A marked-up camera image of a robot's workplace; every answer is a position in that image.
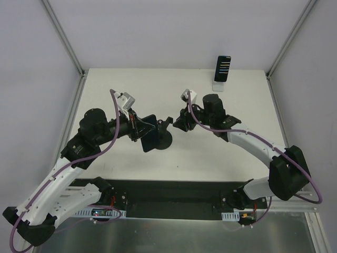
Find black round stand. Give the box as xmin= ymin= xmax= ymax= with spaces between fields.
xmin=155 ymin=130 xmax=173 ymax=150

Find white phone stand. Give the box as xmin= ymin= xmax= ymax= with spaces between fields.
xmin=212 ymin=81 xmax=225 ymax=92

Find blue edged black phone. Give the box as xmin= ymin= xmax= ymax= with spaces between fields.
xmin=214 ymin=56 xmax=231 ymax=82

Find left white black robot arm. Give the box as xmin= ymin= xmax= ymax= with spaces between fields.
xmin=3 ymin=108 xmax=158 ymax=247

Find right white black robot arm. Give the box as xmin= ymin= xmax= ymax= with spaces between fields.
xmin=173 ymin=90 xmax=310 ymax=208

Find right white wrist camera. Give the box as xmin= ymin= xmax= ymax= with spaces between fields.
xmin=181 ymin=89 xmax=197 ymax=104

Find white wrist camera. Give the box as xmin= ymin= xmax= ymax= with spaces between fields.
xmin=114 ymin=92 xmax=135 ymax=118
xmin=181 ymin=89 xmax=197 ymax=104

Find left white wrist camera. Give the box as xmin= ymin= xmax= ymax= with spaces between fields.
xmin=114 ymin=92 xmax=135 ymax=118

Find left aluminium frame post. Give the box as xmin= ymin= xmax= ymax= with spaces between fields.
xmin=41 ymin=0 xmax=87 ymax=77

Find aluminium frame post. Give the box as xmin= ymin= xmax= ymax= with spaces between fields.
xmin=41 ymin=0 xmax=87 ymax=77
xmin=265 ymin=0 xmax=319 ymax=79

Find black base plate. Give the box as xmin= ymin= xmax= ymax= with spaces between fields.
xmin=73 ymin=178 xmax=268 ymax=219

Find left white cable duct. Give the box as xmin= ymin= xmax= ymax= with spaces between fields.
xmin=73 ymin=207 xmax=126 ymax=219

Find white cable duct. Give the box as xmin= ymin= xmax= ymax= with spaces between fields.
xmin=221 ymin=211 xmax=240 ymax=222
xmin=73 ymin=207 xmax=126 ymax=219

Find right white cable duct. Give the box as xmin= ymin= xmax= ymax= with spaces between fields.
xmin=221 ymin=211 xmax=240 ymax=222

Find right aluminium frame post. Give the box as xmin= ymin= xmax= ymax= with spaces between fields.
xmin=265 ymin=0 xmax=319 ymax=79

